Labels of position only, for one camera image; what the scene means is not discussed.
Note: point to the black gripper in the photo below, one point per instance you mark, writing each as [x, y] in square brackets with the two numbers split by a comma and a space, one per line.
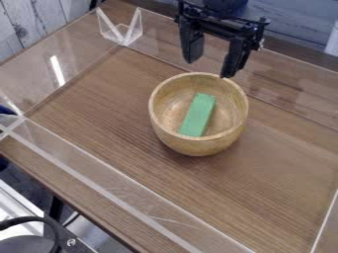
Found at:
[218, 18]

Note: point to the light wooden bowl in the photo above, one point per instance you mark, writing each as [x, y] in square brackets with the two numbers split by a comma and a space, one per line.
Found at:
[169, 105]

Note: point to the green rectangular block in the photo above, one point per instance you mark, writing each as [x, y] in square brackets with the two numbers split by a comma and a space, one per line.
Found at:
[198, 115]

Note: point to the black table leg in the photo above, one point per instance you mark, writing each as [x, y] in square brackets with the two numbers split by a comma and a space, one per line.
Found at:
[56, 209]

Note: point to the black metal clamp plate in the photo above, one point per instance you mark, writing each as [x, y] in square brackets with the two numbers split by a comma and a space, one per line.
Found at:
[70, 243]

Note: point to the clear acrylic corner bracket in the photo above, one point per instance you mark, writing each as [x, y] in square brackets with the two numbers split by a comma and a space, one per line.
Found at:
[121, 33]

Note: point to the clear acrylic tray wall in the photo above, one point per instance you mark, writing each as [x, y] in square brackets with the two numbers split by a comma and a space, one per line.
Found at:
[262, 197]

